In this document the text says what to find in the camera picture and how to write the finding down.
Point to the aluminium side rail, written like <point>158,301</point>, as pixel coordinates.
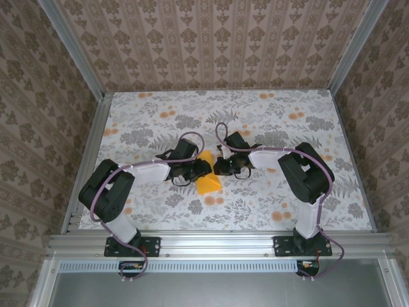
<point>97,128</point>
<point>345,128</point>

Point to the yellow paper sheet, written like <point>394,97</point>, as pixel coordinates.
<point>209,185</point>

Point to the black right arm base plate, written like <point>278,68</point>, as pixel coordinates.
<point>282,246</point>

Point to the black connector board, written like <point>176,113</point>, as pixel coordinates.
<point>132,268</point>
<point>308,268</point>

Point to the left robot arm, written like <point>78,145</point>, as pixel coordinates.
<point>105,192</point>

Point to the aluminium cross rail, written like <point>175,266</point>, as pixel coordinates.
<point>217,244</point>

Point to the aluminium corner post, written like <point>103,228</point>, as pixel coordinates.
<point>353,48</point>
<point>75,48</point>

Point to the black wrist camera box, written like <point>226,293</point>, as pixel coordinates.
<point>186,148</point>
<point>238,140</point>

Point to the floral tablecloth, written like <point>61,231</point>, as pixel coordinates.
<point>255,204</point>

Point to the grey metal panel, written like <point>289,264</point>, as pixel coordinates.
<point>223,291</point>

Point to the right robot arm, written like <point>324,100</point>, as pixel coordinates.
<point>306,179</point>

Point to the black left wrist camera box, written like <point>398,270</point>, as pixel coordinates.
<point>186,148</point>

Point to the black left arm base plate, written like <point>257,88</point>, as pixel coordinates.
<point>153,246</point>

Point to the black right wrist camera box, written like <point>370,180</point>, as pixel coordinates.
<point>238,140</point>

